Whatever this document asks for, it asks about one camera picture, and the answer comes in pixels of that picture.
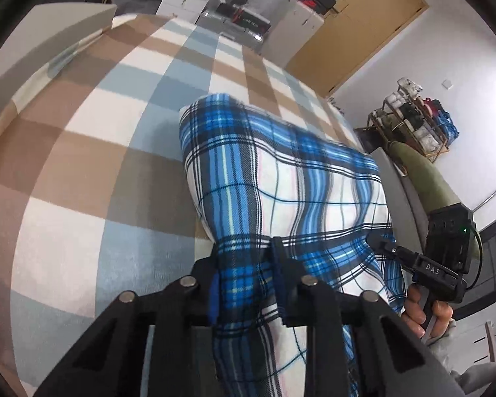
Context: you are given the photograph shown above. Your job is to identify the wooden door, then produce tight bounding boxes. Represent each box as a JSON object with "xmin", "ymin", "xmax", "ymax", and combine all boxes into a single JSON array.
[{"xmin": 285, "ymin": 0, "xmax": 430, "ymax": 98}]

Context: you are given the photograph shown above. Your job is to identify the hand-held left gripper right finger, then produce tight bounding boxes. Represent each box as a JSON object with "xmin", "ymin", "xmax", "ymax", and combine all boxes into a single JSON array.
[{"xmin": 270, "ymin": 237, "xmax": 466, "ymax": 397}]

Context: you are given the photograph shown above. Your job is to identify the wooden shoe rack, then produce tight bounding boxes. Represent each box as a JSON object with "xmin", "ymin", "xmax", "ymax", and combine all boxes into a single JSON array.
[{"xmin": 368, "ymin": 76, "xmax": 461, "ymax": 164}]

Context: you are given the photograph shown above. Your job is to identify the blue plaid shirt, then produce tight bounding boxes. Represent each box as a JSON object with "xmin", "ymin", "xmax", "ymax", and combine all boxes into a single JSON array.
[{"xmin": 178, "ymin": 93, "xmax": 408, "ymax": 397}]

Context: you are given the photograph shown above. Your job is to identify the checkered bed blanket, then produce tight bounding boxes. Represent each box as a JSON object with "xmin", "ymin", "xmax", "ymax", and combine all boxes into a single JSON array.
[{"xmin": 0, "ymin": 12, "xmax": 366, "ymax": 397}]

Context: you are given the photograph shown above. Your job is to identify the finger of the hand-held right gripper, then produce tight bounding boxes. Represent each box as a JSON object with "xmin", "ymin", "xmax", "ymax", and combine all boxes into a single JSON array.
[{"xmin": 364, "ymin": 233, "xmax": 417, "ymax": 276}]

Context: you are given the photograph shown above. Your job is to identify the green pillow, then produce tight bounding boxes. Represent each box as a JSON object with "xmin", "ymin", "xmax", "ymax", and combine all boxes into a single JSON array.
[{"xmin": 386, "ymin": 141, "xmax": 480, "ymax": 257}]

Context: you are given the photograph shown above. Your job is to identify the white cabinet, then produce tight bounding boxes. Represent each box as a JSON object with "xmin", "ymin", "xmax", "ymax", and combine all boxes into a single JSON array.
[{"xmin": 256, "ymin": 0, "xmax": 325, "ymax": 69}]

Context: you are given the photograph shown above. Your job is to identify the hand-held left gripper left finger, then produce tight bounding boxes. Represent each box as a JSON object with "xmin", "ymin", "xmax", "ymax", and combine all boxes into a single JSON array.
[{"xmin": 33, "ymin": 255, "xmax": 221, "ymax": 397}]

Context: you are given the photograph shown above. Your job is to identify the person's right hand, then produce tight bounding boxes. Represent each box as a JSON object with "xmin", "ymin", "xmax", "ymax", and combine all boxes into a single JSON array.
[{"xmin": 400, "ymin": 283, "xmax": 455, "ymax": 342}]

